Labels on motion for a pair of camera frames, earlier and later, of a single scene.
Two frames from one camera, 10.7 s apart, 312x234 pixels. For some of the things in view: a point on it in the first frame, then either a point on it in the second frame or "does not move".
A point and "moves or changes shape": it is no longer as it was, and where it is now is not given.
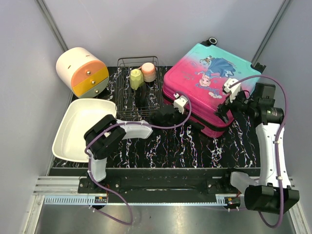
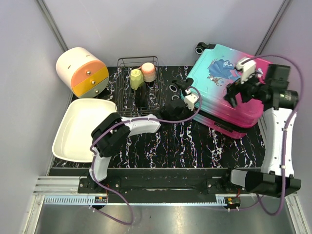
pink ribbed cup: [148, 71] does not move
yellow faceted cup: [136, 78] does not move
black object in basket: [140, 95] does not move
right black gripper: [223, 108] → [234, 87]
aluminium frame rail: [65, 190] does not move
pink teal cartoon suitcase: [199, 74] moves or changes shape
